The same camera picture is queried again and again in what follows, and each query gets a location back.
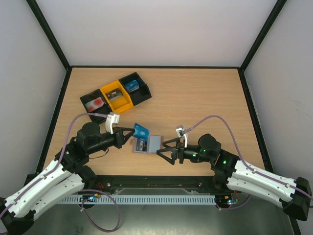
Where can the blue credit card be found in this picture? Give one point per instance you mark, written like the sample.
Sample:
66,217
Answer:
141,132

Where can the black enclosure frame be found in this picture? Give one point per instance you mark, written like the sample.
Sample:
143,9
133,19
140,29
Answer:
36,11

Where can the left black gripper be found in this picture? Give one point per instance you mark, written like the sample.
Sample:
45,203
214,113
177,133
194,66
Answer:
120,140

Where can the light blue cable duct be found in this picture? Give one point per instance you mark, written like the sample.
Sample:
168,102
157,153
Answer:
142,200

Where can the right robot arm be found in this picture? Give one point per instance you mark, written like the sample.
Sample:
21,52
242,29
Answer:
233,173

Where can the white red card stack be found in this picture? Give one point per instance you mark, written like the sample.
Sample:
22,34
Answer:
94,104

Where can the black VIP card stack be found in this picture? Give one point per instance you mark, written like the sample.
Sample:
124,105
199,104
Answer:
114,94

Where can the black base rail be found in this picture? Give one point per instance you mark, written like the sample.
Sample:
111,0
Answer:
109,184

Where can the yellow middle bin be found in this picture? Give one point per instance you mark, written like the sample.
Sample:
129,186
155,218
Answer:
121,104

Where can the black VIP credit card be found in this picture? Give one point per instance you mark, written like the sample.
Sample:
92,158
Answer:
140,146

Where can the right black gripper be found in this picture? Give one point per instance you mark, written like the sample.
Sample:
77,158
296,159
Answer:
180,153

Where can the grey metal front plate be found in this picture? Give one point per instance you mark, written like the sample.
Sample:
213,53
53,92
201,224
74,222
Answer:
257,217

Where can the blue card stack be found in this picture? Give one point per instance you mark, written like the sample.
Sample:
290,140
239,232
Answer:
131,86

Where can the left black bin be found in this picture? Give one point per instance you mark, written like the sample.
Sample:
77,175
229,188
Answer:
105,109

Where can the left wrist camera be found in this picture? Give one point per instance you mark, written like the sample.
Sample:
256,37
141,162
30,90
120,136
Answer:
112,118

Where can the right black bin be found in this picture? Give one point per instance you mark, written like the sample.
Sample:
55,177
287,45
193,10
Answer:
140,95

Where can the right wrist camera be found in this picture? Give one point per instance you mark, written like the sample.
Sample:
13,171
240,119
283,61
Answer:
181,132

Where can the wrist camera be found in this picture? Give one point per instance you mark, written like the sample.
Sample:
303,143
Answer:
112,118
181,132

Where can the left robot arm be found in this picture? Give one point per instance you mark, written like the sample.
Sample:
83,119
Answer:
66,174

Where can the black bin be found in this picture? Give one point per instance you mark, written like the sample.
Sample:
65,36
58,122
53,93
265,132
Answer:
140,95
105,109

